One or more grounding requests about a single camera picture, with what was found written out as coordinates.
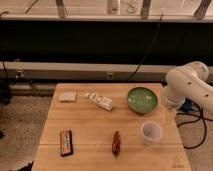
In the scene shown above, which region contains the white ceramic cup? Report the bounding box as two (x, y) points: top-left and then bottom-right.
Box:
(140, 121), (163, 145)

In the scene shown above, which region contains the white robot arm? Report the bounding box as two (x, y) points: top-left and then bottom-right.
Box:
(162, 61), (213, 114)

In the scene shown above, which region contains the green ceramic bowl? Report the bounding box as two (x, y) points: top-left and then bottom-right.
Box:
(127, 87), (158, 114)

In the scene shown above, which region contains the white tube with label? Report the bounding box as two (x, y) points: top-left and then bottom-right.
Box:
(85, 93), (113, 111)

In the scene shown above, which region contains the pale sponge block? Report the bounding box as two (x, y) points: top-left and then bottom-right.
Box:
(59, 92), (77, 102)

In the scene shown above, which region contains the wooden table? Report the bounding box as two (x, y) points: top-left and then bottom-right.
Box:
(32, 83), (191, 171)

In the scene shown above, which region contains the red pocket knife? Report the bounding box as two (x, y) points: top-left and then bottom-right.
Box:
(112, 131), (121, 158)

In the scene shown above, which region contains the dark chocolate bar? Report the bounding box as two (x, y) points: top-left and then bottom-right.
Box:
(60, 130), (73, 157)

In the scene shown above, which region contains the black hanging cable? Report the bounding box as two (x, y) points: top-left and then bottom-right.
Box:
(126, 13), (164, 82)

